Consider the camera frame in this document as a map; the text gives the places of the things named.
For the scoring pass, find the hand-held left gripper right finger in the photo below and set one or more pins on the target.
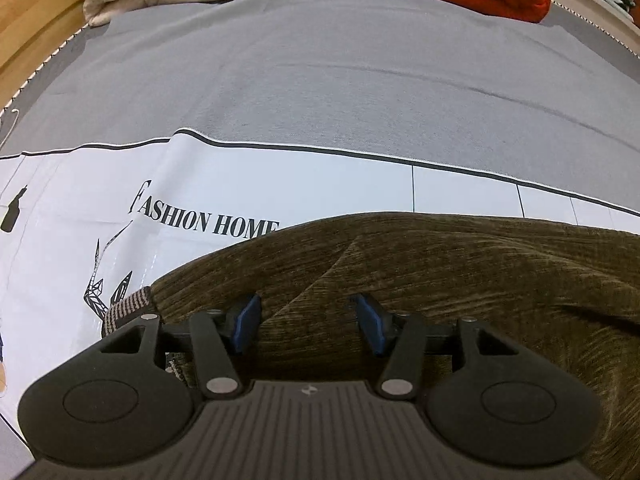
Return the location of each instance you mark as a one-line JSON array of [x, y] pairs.
[[372, 325]]

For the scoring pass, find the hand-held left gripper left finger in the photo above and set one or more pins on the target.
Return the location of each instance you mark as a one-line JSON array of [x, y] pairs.
[[248, 322]]

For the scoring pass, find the grey and white printed bed sheet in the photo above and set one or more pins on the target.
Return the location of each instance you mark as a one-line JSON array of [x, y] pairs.
[[300, 85]]

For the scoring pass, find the grey mattress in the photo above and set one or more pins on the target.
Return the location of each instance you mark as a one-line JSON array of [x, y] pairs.
[[585, 25]]

